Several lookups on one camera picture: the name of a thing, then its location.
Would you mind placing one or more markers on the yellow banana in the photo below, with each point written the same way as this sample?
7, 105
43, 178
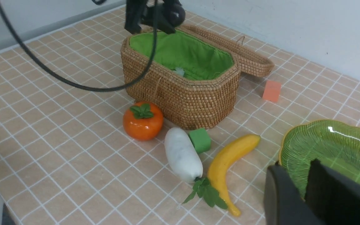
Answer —
221, 163

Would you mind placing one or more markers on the woven rattan basket green lining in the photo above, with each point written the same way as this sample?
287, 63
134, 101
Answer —
193, 80

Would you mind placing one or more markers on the green glass leaf plate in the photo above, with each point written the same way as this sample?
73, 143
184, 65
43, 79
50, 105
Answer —
334, 143

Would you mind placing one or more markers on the orange persimmon green calyx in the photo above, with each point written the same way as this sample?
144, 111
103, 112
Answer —
143, 121

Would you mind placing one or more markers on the white radish green leaves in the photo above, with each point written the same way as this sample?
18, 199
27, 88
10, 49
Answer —
186, 165

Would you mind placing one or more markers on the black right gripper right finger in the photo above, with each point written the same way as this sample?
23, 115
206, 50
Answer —
331, 196

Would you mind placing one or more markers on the checkered beige tablecloth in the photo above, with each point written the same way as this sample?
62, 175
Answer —
65, 158

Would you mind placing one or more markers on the green foam cube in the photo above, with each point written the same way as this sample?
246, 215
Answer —
200, 140

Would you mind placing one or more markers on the woven rattan basket lid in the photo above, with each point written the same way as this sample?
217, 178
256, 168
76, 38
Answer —
251, 62

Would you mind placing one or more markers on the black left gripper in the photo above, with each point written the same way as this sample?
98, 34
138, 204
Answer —
164, 17

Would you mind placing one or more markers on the orange foam cube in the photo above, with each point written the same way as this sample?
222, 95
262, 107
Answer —
272, 91

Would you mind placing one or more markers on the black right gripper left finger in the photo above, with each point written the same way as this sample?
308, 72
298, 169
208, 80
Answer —
283, 204

